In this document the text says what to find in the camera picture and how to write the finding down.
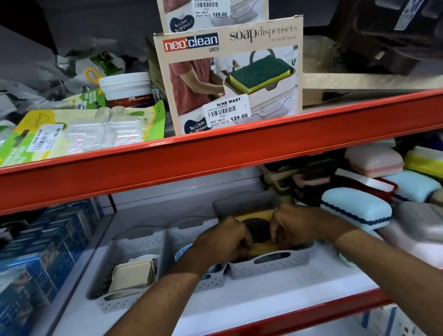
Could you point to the person's right hand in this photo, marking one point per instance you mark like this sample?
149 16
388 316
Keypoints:
304 224

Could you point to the person's left hand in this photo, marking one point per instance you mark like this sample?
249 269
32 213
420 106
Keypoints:
219 241

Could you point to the person's right fingers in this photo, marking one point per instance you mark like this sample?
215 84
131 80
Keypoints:
279 234

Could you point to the person's left fingers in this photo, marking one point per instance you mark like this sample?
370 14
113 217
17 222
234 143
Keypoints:
244 244

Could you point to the yellow holder with black mesh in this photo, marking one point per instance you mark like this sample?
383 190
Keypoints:
262 246

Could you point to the person's right forearm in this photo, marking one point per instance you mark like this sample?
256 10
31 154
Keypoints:
403 284

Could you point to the person's left forearm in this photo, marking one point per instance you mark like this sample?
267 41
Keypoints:
144 326

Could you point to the grey perforated plastic basket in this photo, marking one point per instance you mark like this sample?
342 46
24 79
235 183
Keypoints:
185 235
130 247
270 264

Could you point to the stack of dark soap trays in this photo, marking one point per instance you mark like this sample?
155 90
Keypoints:
304 179

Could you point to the light blue plastic item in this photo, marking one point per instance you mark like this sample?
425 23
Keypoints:
179 252

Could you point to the red metal shelf beam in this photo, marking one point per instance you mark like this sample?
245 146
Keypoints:
266 326
219 150

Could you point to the beige flat holders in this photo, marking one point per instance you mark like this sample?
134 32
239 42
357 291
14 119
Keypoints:
132 276

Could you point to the pile of plastic soap cases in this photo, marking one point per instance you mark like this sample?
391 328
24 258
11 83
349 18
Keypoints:
421 204

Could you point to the white and blue boxes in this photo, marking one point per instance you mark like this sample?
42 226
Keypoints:
396 324

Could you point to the white plastic tub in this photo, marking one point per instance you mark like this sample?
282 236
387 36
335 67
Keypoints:
126 86

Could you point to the green blister pack clear containers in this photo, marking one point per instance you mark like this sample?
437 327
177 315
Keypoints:
78 131

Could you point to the stack of blue boxes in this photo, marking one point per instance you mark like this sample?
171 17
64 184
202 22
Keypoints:
24 273

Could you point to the brown item in clear wrap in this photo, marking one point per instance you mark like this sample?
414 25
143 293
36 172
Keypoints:
398 24

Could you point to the crumpled plastic bags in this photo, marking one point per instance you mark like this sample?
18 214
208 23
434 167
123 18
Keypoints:
0 97

